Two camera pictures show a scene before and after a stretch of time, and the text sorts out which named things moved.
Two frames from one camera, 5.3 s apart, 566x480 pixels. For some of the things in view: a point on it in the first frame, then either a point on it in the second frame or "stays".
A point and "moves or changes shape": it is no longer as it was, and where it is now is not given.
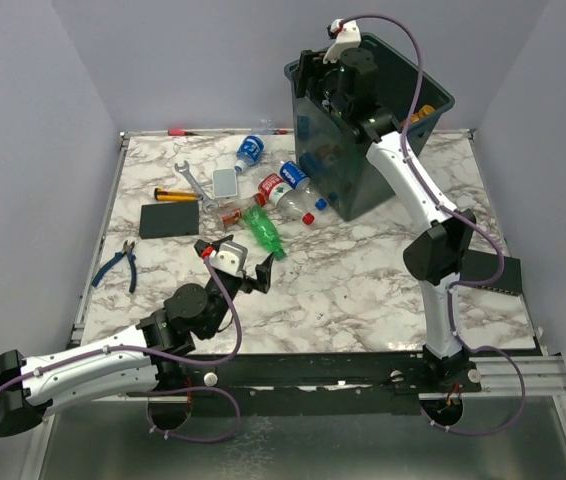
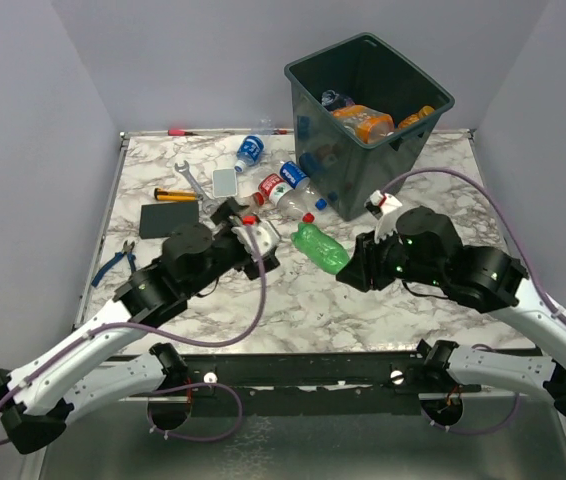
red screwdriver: x=179 y=132 stays
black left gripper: x=262 y=274 -> x=251 y=269
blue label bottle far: x=249 y=152 stays
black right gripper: x=311 y=64 -> x=362 y=271
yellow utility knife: x=175 y=195 stays
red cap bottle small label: x=228 y=215 moves or changes shape
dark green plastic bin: x=337 y=154 stays
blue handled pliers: x=127 y=250 stays
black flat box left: x=169 y=219 stays
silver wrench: x=207 y=201 stays
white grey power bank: x=224 y=182 stays
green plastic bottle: x=265 y=230 moves or changes shape
